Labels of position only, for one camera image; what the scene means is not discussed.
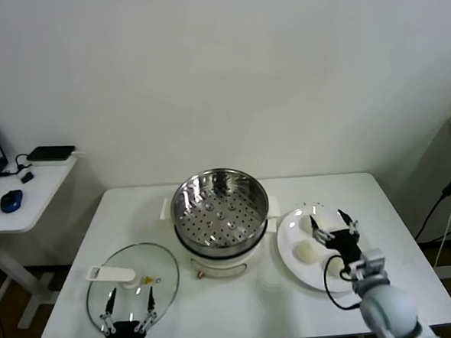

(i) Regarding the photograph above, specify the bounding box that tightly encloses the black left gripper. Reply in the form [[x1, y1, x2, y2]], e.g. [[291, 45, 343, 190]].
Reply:
[[97, 285, 159, 338]]

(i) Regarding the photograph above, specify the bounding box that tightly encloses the white steamed baozi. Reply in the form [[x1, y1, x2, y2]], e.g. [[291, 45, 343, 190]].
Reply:
[[303, 212, 340, 237], [320, 255, 352, 282], [293, 238, 326, 266]]

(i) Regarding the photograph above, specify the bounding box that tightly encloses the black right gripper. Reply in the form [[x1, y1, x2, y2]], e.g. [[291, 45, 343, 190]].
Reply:
[[310, 207, 365, 267]]

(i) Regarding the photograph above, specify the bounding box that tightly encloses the blue computer mouse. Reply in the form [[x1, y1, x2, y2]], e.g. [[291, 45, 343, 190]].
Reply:
[[0, 188, 25, 213]]

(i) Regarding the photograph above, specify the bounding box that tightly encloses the black cable on desk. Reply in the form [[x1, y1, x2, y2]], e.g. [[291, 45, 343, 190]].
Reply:
[[0, 152, 34, 178]]

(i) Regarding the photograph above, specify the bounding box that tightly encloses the flat black box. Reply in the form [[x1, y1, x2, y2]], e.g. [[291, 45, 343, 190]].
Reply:
[[25, 144, 77, 164]]

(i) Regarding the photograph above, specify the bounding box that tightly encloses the flat white box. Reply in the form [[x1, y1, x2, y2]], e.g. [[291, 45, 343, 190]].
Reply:
[[26, 153, 88, 169]]

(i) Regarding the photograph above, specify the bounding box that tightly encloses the white side desk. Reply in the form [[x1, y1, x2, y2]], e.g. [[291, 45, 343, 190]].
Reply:
[[0, 154, 89, 331]]

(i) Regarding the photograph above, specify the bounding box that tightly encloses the white electric cooker base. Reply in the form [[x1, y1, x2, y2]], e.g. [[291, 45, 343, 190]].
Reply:
[[157, 191, 286, 283]]

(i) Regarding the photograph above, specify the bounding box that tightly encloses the stainless steel steamer pot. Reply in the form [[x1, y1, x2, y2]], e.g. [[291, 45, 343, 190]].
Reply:
[[168, 165, 273, 259]]

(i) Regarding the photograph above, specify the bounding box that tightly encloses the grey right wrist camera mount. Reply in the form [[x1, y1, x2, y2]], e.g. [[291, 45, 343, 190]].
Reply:
[[347, 246, 388, 283]]

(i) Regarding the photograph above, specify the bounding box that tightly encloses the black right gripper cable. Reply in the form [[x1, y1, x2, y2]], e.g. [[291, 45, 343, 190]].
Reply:
[[321, 254, 363, 311]]

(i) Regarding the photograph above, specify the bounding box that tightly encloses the glass lid with white handle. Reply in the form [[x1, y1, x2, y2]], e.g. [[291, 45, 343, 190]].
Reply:
[[83, 239, 183, 336]]

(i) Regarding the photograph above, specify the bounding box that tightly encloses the white round plate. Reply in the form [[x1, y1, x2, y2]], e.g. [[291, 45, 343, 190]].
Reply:
[[274, 203, 375, 297]]

